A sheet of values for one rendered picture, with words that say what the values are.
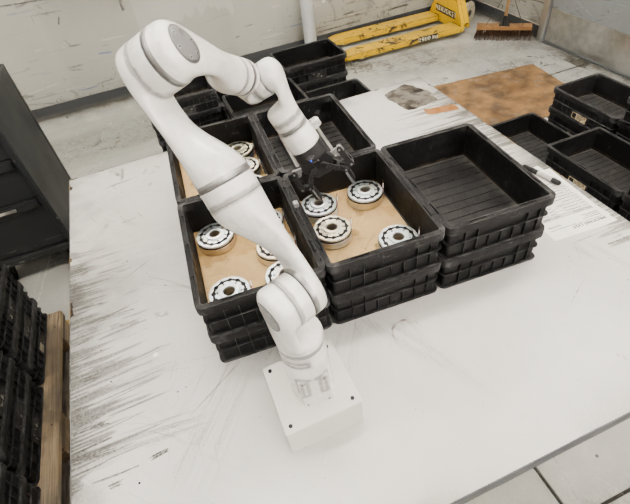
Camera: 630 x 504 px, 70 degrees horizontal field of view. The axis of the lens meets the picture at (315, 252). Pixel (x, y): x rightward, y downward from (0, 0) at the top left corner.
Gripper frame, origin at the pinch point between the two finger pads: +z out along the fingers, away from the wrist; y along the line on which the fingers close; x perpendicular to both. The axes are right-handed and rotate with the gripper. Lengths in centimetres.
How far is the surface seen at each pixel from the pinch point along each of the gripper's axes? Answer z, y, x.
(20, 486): 21, -127, -34
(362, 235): 16.7, -1.6, 0.6
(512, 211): 24.1, 34.4, -6.8
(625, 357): 56, 42, -32
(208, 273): -0.5, -38.6, -8.8
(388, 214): 19.5, 5.9, 8.2
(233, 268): 2.3, -32.8, -7.7
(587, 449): 125, 26, -20
